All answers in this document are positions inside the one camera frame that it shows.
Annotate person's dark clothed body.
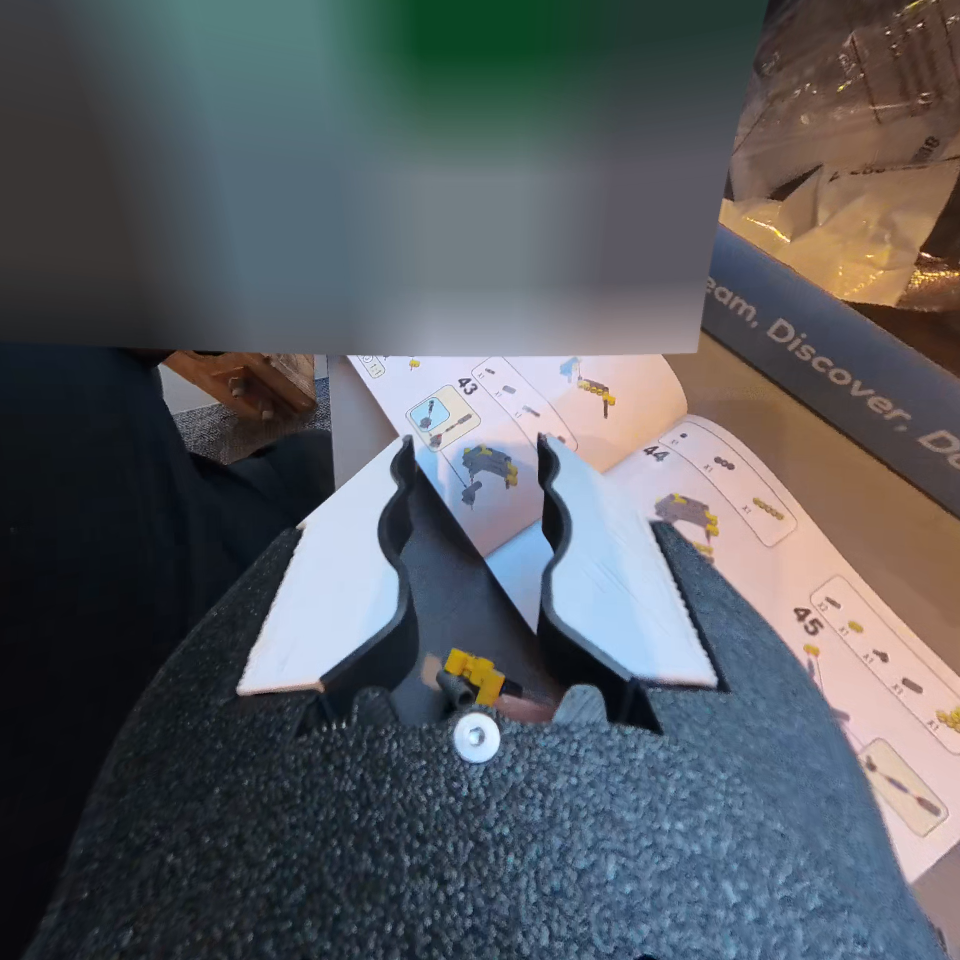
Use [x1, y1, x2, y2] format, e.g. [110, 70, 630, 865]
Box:
[0, 345, 335, 960]

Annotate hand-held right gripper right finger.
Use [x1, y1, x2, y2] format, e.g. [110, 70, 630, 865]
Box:
[536, 433, 721, 691]

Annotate wooden stool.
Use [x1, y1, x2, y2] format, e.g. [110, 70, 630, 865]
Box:
[161, 351, 320, 444]

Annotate crumpled clear plastic bags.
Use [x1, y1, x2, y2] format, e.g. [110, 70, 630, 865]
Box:
[720, 0, 960, 309]

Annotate instruction booklet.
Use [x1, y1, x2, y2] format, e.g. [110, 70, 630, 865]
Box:
[348, 354, 960, 886]

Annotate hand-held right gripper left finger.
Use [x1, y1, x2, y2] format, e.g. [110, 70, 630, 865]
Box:
[234, 435, 420, 697]

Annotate dark blue cardboard box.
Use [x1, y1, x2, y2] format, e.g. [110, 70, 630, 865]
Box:
[701, 172, 960, 520]

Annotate grey yellow brick assembly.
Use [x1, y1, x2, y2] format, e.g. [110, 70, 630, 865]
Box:
[435, 646, 526, 710]

